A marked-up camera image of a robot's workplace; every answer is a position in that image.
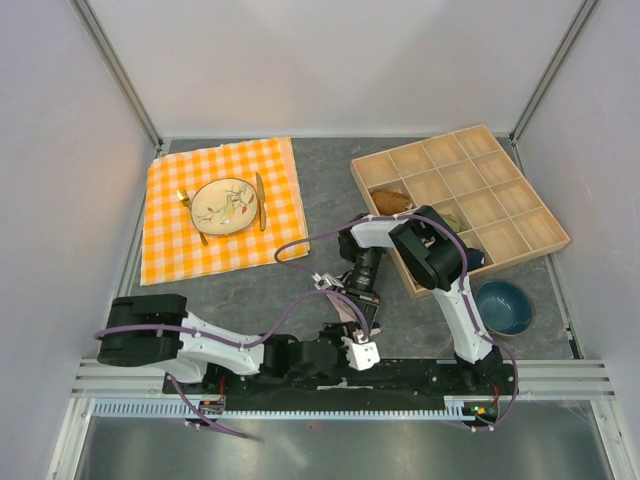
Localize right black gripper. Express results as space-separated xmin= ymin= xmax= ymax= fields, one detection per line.
xmin=337 ymin=246 xmax=382 ymax=334

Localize pink underwear navy trim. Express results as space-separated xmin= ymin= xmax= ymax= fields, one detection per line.
xmin=329 ymin=271 xmax=382 ymax=336

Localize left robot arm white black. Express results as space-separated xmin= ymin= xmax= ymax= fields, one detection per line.
xmin=94 ymin=290 xmax=368 ymax=393

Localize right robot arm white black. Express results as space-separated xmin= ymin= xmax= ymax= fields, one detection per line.
xmin=338 ymin=206 xmax=516 ymax=394

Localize brown rolled cloth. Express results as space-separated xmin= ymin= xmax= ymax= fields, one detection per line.
xmin=371 ymin=189 xmax=414 ymax=216

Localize olive rolled cloth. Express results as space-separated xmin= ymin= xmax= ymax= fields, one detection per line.
xmin=442 ymin=214 xmax=468 ymax=233

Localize navy rolled cloth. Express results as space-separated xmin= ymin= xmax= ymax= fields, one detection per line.
xmin=467 ymin=248 xmax=486 ymax=271

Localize blue ceramic bowl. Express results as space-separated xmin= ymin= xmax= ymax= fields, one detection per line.
xmin=475 ymin=280 xmax=535 ymax=336

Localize gold knife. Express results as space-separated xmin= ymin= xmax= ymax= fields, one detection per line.
xmin=255 ymin=172 xmax=266 ymax=231

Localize beige floral plate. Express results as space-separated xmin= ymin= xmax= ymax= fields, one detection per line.
xmin=191 ymin=178 xmax=257 ymax=236

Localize orange white checkered cloth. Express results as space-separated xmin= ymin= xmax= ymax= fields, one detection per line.
xmin=140 ymin=137 xmax=310 ymax=286

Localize gold fork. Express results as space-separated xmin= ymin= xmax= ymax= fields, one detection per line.
xmin=176 ymin=188 xmax=208 ymax=246

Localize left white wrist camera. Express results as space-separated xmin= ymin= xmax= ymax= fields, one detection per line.
xmin=342 ymin=335 xmax=381 ymax=371

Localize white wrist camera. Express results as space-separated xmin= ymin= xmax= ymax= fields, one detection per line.
xmin=342 ymin=335 xmax=381 ymax=371
xmin=312 ymin=273 xmax=343 ymax=290

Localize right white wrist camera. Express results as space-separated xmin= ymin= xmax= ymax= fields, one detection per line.
xmin=312 ymin=273 xmax=343 ymax=290

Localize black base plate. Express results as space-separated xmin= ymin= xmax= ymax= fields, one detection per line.
xmin=181 ymin=359 xmax=515 ymax=412

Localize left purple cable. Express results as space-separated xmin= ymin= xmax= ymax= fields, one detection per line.
xmin=94 ymin=290 xmax=374 ymax=351

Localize white slotted cable duct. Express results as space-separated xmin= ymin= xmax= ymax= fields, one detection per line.
xmin=92 ymin=398 xmax=477 ymax=421

